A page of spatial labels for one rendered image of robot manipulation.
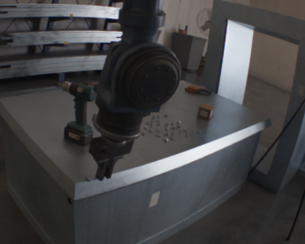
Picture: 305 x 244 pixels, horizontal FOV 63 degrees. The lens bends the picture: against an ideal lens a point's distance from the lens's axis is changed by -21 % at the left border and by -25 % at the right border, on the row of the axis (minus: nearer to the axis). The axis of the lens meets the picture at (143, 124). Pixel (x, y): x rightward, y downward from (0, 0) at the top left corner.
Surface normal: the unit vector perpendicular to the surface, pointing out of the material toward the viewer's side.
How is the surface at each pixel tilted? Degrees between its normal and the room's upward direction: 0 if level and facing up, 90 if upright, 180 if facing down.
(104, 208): 90
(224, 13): 90
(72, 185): 67
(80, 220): 90
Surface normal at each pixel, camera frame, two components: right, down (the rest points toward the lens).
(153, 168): 0.70, -0.03
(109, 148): 0.65, 0.51
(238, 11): -0.74, 0.11
